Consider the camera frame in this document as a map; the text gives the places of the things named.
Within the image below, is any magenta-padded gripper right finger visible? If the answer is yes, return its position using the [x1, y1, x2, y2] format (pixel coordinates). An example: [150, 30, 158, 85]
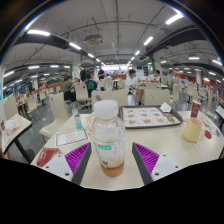
[131, 141, 184, 186]

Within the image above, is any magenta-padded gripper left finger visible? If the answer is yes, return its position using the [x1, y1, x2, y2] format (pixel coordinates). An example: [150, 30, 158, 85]
[41, 141, 93, 186]

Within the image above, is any clear plastic drink bottle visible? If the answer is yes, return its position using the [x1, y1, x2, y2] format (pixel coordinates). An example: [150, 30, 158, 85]
[91, 99, 126, 178]

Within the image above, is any red paper packet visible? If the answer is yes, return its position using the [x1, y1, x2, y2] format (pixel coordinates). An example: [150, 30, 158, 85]
[35, 147, 62, 168]

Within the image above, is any white card with red print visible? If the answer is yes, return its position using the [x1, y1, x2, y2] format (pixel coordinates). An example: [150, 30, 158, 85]
[54, 129, 89, 148]

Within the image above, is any pale yellow mug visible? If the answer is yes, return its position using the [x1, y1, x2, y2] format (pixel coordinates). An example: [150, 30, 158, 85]
[183, 117, 206, 144]

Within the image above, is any small clear teal bottle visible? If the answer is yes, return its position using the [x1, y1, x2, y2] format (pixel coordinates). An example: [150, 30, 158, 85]
[72, 108, 84, 130]

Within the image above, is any white neighbouring table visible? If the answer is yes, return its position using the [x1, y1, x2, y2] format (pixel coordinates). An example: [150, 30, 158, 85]
[0, 114, 34, 164]
[214, 105, 224, 123]

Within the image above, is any dark food tray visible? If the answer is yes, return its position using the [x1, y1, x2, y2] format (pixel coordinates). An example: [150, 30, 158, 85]
[119, 105, 184, 130]

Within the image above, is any cream chair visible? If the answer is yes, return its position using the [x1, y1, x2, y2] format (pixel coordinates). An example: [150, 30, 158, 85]
[39, 92, 70, 139]
[143, 88, 172, 107]
[90, 88, 129, 111]

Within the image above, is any crumpled white napkin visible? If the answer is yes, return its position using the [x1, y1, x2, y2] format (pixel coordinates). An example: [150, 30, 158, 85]
[159, 102, 173, 113]

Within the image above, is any red paper cup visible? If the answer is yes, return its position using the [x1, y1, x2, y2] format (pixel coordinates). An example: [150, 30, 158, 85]
[190, 99, 202, 119]

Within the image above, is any group of cream chairs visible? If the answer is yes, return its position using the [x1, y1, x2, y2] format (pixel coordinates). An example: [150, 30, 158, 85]
[3, 75, 218, 121]

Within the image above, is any person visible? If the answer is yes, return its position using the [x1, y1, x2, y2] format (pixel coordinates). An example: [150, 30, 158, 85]
[97, 65, 106, 81]
[124, 68, 145, 105]
[61, 75, 77, 103]
[78, 64, 88, 83]
[84, 73, 98, 98]
[148, 69, 162, 84]

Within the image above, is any ceiling air conditioner unit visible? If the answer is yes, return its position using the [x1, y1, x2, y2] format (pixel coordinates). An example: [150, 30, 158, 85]
[83, 33, 104, 46]

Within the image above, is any group of ceiling lights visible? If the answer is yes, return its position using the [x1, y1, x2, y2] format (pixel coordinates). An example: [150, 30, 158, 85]
[3, 12, 224, 79]

